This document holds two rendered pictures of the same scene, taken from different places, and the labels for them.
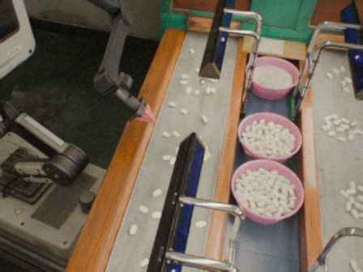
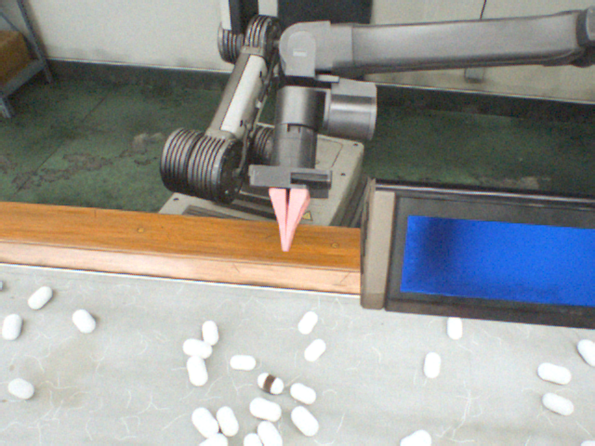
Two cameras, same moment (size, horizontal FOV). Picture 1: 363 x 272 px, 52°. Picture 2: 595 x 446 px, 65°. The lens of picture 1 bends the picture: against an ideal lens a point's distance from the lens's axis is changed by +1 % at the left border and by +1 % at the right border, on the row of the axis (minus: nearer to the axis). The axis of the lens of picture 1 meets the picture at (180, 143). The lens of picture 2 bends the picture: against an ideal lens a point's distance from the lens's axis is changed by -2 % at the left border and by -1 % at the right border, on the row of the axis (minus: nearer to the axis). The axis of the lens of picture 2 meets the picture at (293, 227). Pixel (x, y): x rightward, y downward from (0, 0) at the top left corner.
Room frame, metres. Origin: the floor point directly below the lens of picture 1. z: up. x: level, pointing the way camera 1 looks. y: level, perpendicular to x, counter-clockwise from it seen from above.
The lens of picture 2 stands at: (1.06, -0.30, 1.28)
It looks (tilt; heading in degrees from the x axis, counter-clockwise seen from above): 44 degrees down; 88
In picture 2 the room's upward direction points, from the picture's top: straight up
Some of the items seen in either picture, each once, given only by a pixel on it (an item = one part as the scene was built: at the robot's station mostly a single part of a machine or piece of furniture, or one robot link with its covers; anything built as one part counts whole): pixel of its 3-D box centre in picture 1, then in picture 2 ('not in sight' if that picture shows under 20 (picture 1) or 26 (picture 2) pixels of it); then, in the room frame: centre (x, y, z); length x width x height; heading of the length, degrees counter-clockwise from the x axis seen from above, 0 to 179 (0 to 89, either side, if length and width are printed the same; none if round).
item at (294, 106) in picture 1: (324, 78); not in sight; (1.34, -0.61, 0.90); 0.20 x 0.19 x 0.45; 171
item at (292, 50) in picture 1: (273, 47); not in sight; (1.76, -0.47, 0.77); 0.33 x 0.15 x 0.01; 81
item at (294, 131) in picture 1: (267, 141); not in sight; (1.11, -0.37, 0.72); 0.27 x 0.27 x 0.10
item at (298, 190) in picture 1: (264, 194); not in sight; (0.83, -0.33, 0.72); 0.27 x 0.27 x 0.10
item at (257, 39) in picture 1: (232, 65); not in sight; (1.40, -0.22, 0.90); 0.20 x 0.19 x 0.45; 171
